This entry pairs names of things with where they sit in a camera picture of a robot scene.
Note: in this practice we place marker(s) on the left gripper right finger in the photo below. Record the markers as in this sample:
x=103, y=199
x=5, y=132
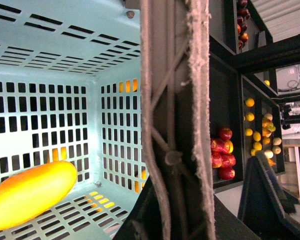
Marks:
x=265, y=206

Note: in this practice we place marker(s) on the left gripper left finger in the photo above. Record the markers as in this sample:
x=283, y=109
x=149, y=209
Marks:
x=140, y=215

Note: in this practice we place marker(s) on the brown basket handle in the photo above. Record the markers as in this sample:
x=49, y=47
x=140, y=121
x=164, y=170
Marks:
x=175, y=77

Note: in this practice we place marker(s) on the yellow mango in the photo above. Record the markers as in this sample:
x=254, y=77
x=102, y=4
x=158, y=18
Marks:
x=28, y=194

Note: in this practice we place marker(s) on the light blue plastic basket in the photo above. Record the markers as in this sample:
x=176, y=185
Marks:
x=70, y=90

